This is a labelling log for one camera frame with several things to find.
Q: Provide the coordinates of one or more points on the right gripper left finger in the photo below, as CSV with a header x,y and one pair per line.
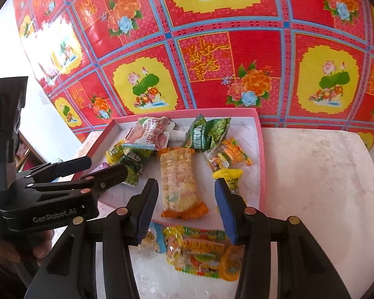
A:
x,y
69,271

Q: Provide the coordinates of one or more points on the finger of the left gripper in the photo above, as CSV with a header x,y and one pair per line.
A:
x,y
52,171
98,181

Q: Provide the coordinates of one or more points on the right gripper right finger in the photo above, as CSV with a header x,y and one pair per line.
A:
x,y
304,270

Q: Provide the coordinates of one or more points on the yellow candy packet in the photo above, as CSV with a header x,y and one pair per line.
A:
x,y
115,153

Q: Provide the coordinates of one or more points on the green pea snack bag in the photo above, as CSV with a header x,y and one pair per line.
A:
x,y
134,157

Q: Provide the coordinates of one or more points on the pink jelly drink pouch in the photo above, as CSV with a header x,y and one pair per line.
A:
x,y
153,133

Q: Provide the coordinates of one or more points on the rice cracker packet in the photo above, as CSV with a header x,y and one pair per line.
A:
x,y
180,195

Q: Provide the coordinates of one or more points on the gummy burger candy packet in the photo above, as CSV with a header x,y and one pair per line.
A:
x,y
203,252

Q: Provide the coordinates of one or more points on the green pea snack packet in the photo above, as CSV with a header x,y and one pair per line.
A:
x,y
204,134

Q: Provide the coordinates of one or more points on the small clear gummy packet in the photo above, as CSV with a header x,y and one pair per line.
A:
x,y
228,154

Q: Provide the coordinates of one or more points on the purple mint tin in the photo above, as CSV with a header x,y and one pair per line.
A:
x,y
101,167

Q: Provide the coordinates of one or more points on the person's left hand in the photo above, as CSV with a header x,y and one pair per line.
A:
x,y
9,252

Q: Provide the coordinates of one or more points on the wooden shelf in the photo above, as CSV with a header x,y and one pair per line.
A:
x,y
26,156

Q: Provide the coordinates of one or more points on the blue edged biscuit packet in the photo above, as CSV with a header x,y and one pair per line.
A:
x,y
154,239

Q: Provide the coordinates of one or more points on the pink shallow cardboard box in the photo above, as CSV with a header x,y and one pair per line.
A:
x,y
245,127

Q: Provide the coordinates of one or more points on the yellow wrapped candy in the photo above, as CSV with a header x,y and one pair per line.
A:
x,y
231,176

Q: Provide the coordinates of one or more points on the red floral patterned cloth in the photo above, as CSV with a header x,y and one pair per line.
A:
x,y
298,63

